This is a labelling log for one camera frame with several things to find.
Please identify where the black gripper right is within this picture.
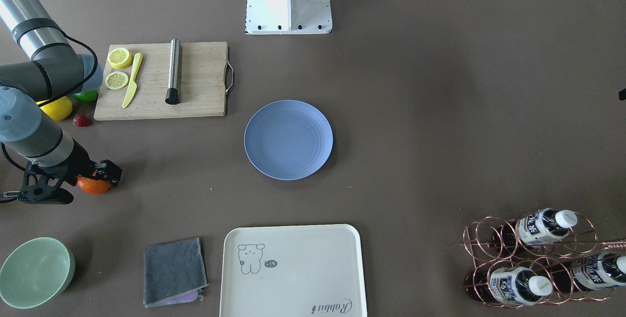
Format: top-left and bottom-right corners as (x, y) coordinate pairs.
(60, 141), (122, 187)

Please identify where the orange mandarin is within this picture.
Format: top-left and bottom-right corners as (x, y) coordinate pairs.
(76, 176), (112, 195)

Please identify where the blue plate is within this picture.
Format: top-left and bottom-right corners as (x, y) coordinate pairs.
(244, 99), (335, 181)

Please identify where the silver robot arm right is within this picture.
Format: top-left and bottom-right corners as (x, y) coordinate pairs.
(1, 0), (102, 186)

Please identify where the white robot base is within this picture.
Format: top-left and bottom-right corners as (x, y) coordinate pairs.
(245, 0), (333, 35)

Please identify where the red strawberry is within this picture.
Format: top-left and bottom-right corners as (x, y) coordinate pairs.
(72, 114), (92, 127)

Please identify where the green lime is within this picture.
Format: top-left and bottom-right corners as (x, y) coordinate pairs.
(72, 90), (99, 103)

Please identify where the yellow plastic knife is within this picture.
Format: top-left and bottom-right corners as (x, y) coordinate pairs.
(121, 52), (144, 108)

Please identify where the lemon slice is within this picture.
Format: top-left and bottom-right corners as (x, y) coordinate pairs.
(104, 71), (130, 91)
(107, 47), (133, 69)

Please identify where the steel muddler black tip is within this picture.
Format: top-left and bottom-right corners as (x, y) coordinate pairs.
(165, 39), (181, 105)

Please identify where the wooden cutting board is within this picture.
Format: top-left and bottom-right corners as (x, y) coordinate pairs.
(94, 42), (229, 121)

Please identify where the green bowl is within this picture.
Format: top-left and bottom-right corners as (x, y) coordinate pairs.
(0, 237), (75, 310)

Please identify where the grey folded cloth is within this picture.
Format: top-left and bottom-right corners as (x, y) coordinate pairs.
(143, 237), (208, 308)

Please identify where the cream tray with bear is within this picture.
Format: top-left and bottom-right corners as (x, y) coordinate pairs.
(219, 224), (368, 317)

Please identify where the bottle with white cap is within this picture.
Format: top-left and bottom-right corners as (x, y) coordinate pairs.
(554, 252), (626, 293)
(492, 208), (578, 249)
(465, 267), (554, 307)

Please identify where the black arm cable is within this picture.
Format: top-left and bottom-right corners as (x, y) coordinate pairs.
(63, 36), (99, 93)

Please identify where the copper wire bottle rack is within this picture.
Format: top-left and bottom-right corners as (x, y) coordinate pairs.
(461, 216), (625, 308)

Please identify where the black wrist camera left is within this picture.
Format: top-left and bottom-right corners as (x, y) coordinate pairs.
(618, 88), (626, 101)

